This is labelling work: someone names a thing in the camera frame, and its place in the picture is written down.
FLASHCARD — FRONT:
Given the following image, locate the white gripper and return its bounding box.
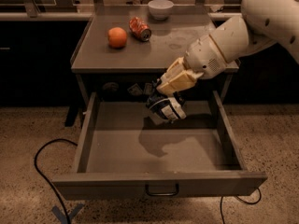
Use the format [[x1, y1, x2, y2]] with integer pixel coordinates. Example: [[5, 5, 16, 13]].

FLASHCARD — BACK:
[[156, 35, 227, 96]]

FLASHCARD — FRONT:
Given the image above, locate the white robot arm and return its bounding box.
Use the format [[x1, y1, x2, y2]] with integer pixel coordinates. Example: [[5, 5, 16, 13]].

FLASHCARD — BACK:
[[157, 0, 299, 96]]

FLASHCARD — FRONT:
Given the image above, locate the grey cabinet with top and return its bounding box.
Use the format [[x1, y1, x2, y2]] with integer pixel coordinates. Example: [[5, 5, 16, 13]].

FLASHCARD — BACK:
[[69, 4, 241, 107]]

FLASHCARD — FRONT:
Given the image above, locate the open grey top drawer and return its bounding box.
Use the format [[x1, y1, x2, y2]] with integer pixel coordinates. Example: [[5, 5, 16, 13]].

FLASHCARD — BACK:
[[53, 93, 267, 200]]

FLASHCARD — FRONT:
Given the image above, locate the right white tag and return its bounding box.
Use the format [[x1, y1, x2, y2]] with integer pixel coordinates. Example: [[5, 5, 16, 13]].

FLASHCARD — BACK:
[[143, 83, 153, 96]]

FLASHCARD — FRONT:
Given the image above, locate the white tag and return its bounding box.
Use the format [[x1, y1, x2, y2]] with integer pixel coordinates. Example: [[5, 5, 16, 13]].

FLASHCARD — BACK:
[[127, 83, 143, 96], [143, 83, 153, 96]]

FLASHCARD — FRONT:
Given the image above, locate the left white tag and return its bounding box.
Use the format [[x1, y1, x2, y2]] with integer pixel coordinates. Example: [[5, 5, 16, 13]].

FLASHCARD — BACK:
[[127, 83, 143, 96]]

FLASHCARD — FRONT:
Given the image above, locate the red soda can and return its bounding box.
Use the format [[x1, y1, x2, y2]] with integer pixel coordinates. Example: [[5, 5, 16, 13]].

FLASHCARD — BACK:
[[129, 17, 151, 42]]

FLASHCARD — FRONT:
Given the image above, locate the white bowl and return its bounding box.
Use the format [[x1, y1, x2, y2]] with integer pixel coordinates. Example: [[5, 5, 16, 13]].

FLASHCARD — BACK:
[[148, 0, 174, 21]]

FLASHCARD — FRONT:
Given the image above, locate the round grey object in cabinet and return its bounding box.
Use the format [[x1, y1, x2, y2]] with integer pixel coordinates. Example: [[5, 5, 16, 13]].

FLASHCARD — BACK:
[[101, 82, 119, 98]]

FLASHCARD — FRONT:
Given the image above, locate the orange fruit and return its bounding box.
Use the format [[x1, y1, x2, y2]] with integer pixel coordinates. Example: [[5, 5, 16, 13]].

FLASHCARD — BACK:
[[108, 27, 127, 49]]

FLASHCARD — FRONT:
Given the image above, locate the blue tape cross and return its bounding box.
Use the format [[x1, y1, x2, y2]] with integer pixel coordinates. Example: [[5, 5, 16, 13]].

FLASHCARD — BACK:
[[51, 203, 84, 224]]

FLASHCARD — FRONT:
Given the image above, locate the dark metal drawer handle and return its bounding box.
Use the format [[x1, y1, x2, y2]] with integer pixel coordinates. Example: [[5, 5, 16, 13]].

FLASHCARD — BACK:
[[145, 184, 179, 197]]

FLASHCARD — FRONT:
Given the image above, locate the black cable on right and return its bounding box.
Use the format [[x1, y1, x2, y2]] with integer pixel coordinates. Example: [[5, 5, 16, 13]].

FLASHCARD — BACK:
[[219, 187, 262, 224]]

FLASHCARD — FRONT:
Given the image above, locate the black cable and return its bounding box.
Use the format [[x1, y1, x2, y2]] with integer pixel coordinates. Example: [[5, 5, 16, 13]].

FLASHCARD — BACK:
[[219, 187, 262, 224], [33, 138, 78, 224]]

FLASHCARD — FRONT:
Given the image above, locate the black cable on left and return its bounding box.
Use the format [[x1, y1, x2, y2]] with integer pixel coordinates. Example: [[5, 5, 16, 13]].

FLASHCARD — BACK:
[[33, 138, 78, 224]]

